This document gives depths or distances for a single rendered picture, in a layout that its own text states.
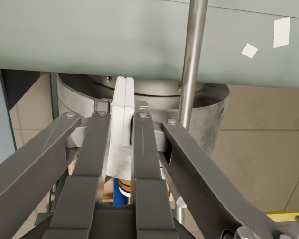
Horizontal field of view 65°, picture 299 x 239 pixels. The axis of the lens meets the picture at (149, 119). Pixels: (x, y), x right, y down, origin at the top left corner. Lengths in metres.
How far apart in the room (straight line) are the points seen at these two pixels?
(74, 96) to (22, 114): 1.44
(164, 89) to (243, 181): 2.09
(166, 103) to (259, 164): 2.05
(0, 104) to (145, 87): 0.64
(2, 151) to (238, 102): 1.53
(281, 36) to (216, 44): 0.08
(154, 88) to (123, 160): 0.12
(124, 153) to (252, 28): 0.23
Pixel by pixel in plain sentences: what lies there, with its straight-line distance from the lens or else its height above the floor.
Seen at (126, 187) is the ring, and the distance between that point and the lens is 0.55.
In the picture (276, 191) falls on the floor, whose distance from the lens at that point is 2.69.
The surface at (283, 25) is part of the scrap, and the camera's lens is 0.32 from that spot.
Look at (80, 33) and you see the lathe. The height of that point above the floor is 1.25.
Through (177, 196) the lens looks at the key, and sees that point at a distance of 0.29.
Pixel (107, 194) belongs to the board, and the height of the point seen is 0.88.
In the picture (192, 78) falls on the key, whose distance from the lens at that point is 0.19.
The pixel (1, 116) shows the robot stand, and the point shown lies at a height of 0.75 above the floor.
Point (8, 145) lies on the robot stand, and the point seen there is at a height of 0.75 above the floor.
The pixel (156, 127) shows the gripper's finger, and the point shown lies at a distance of 0.15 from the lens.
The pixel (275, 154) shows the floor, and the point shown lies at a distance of 2.36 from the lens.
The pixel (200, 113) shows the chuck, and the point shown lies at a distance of 0.34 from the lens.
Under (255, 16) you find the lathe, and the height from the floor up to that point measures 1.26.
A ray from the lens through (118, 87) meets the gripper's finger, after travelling 0.19.
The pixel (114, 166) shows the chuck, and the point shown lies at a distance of 0.36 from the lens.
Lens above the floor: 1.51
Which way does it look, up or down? 61 degrees down
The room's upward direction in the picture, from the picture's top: 163 degrees clockwise
